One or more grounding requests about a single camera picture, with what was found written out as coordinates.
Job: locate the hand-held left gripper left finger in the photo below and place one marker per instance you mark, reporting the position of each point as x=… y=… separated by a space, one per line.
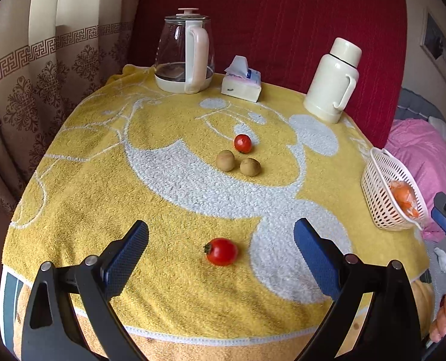
x=127 y=255

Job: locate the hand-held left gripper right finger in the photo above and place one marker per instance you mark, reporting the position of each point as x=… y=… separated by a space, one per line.
x=317 y=255

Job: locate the plastic bag of orange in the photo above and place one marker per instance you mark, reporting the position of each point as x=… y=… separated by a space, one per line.
x=405 y=197

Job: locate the white plastic basket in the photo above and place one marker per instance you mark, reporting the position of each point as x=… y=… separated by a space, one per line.
x=377 y=195

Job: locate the red tomato with stem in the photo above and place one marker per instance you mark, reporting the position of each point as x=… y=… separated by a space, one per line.
x=221 y=252

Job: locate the grey patterned cloth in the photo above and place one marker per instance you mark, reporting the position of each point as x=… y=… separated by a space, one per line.
x=435 y=282

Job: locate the pink blanket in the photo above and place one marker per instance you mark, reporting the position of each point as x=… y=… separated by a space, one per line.
x=422 y=150

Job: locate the yellow and white towel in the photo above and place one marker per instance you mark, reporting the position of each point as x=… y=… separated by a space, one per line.
x=192 y=195

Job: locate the brown longan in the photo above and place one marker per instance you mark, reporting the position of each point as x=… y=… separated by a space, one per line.
x=250 y=167
x=226 y=160

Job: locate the grey headboard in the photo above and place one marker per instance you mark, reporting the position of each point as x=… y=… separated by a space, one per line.
x=414 y=105

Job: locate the tan patterned tablecloth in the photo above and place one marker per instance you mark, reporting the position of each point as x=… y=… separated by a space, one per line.
x=207 y=349

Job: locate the small red cherry tomato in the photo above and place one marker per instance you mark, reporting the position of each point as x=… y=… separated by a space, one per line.
x=242 y=143

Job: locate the cream thermos flask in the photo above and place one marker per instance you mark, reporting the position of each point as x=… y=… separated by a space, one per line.
x=330 y=82

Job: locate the white tissue pack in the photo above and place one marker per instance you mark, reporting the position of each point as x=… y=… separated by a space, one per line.
x=241 y=88

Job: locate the beige patterned curtain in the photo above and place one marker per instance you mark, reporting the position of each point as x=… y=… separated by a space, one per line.
x=31 y=82

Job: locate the red cloth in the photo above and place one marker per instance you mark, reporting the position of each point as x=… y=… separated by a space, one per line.
x=275 y=18

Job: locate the framed wall picture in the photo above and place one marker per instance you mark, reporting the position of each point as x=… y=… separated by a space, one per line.
x=439 y=45

